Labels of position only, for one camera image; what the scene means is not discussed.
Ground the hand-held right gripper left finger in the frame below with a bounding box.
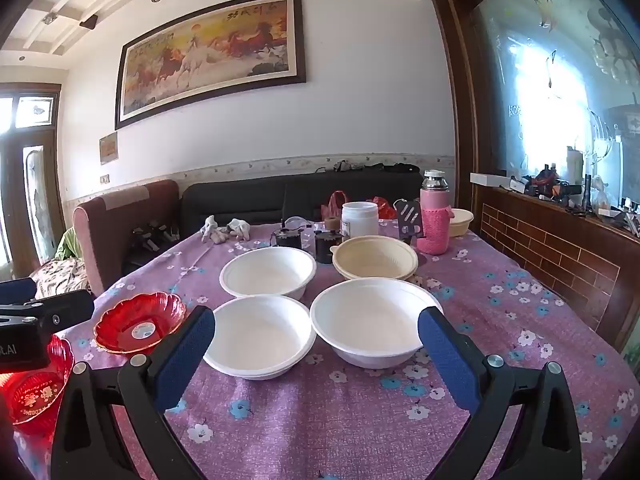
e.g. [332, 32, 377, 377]
[50, 305, 221, 480]

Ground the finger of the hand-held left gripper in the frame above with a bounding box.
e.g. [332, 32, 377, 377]
[0, 278, 37, 305]
[0, 289, 96, 334]

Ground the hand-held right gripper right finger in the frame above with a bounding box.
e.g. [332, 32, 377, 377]
[417, 305, 583, 480]

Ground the large red scalloped plate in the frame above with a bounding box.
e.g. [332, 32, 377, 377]
[0, 334, 75, 426]

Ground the small red scalloped plate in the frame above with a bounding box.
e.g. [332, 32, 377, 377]
[93, 291, 188, 356]

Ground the large white disposable bowl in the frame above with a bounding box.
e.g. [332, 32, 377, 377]
[310, 277, 445, 369]

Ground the floral brown blanket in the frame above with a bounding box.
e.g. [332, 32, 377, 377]
[30, 259, 93, 301]

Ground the green pillow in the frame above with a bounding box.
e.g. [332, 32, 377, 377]
[56, 227, 83, 263]

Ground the brown armchair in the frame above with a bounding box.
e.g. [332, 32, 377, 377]
[72, 179, 181, 296]

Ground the wooden glass door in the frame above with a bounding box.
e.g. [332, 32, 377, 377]
[0, 82, 63, 281]

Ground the beige disposable bowl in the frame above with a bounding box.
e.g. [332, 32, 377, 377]
[332, 236, 419, 282]

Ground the white work glove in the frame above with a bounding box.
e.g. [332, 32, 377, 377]
[200, 215, 228, 246]
[226, 218, 253, 241]

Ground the pink sleeved thermos bottle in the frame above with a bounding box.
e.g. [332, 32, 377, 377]
[416, 170, 453, 255]

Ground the small beige plastic bowl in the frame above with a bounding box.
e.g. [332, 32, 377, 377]
[447, 208, 475, 238]

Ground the dark wooden partition cabinet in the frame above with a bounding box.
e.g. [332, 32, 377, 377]
[425, 0, 640, 356]

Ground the purple floral tablecloth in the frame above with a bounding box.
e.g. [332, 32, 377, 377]
[10, 220, 640, 480]

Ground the black cylindrical device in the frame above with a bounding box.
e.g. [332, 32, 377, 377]
[314, 230, 346, 265]
[272, 227, 305, 251]

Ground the white plastic jar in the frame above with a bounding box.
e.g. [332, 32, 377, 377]
[341, 201, 379, 238]

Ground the orange red plastic bag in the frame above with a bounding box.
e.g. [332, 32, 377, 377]
[367, 197, 393, 221]

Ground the small framed picture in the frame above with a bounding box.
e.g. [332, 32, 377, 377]
[99, 131, 119, 166]

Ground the black sofa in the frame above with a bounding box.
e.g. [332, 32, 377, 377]
[181, 169, 426, 238]

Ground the flat white box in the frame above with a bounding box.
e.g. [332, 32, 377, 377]
[470, 172, 511, 187]

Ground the pink red plastic bag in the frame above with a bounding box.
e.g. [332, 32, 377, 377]
[327, 191, 351, 221]

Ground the clutter of small tools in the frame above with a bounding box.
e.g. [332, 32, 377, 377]
[510, 162, 640, 236]

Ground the white bottle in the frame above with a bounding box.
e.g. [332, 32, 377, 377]
[566, 146, 585, 186]

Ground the framed horse painting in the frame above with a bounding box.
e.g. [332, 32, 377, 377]
[114, 0, 307, 131]

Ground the frosted glass panel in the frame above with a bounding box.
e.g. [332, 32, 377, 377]
[475, 0, 640, 211]

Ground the black strap bundle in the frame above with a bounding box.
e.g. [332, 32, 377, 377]
[127, 220, 181, 271]

